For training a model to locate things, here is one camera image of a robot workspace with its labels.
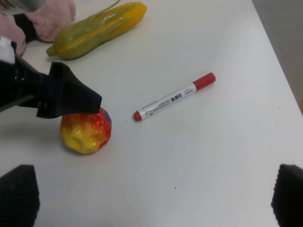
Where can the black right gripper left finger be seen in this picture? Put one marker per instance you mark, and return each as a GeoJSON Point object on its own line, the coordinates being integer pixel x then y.
{"type": "Point", "coordinates": [19, 197]}

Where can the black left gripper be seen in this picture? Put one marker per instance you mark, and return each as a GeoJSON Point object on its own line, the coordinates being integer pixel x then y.
{"type": "Point", "coordinates": [61, 93]}

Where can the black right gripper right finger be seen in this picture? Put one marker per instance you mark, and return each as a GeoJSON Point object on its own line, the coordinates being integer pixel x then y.
{"type": "Point", "coordinates": [287, 201]}

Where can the red yellow toy strawberry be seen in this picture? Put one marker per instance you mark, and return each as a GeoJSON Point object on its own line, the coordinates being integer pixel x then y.
{"type": "Point", "coordinates": [86, 133]}

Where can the green yellow toy corn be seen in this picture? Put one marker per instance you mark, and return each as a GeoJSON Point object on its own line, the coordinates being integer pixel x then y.
{"type": "Point", "coordinates": [83, 36]}

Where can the pink rolled towel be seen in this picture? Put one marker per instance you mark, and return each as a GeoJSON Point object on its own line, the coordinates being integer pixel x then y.
{"type": "Point", "coordinates": [23, 21]}

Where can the red white marker pen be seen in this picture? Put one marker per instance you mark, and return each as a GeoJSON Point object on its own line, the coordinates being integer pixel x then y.
{"type": "Point", "coordinates": [172, 98]}

